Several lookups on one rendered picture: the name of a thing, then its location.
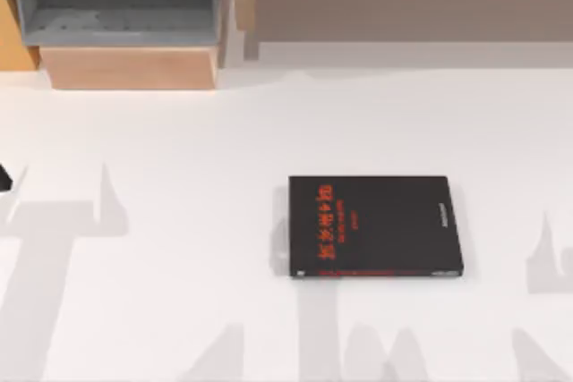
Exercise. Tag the black book with red lettering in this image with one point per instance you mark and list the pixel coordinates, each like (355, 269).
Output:
(380, 225)

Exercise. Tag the pale wooden drawer front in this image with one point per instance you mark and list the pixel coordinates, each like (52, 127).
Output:
(130, 66)

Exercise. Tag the open wooden shelf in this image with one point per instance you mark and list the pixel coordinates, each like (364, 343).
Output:
(403, 2)

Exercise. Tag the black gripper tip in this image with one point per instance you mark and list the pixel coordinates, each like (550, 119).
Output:
(3, 178)

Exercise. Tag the wooden cupboard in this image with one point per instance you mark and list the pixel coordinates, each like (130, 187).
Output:
(13, 28)

